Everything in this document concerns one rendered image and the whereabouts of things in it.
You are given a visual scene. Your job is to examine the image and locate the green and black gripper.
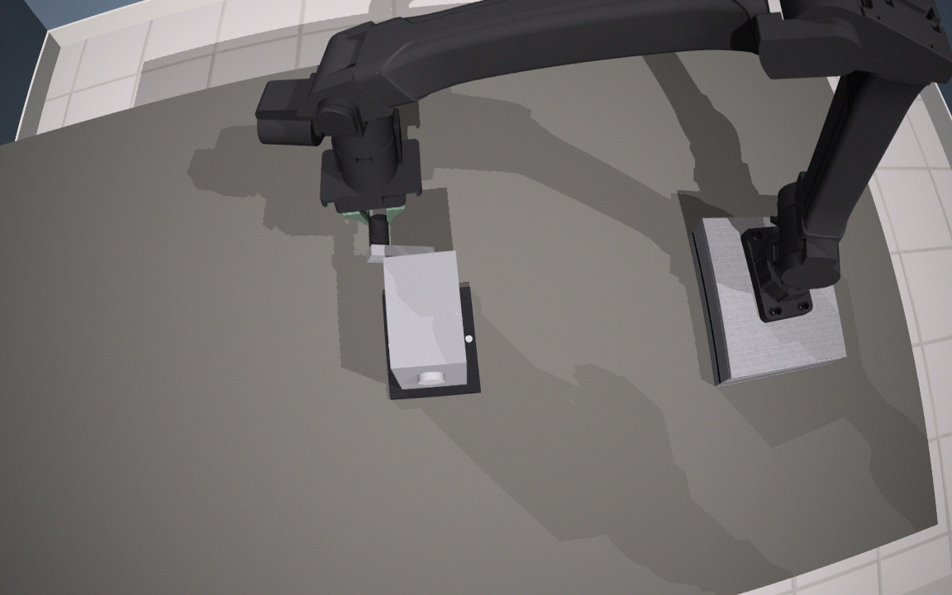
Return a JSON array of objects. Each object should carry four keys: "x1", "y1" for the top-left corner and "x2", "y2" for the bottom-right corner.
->
[{"x1": 320, "y1": 133, "x2": 422, "y2": 226}]

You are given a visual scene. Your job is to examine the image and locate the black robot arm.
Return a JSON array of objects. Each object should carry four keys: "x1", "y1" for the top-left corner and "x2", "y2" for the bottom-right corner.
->
[{"x1": 255, "y1": 0, "x2": 952, "y2": 323}]

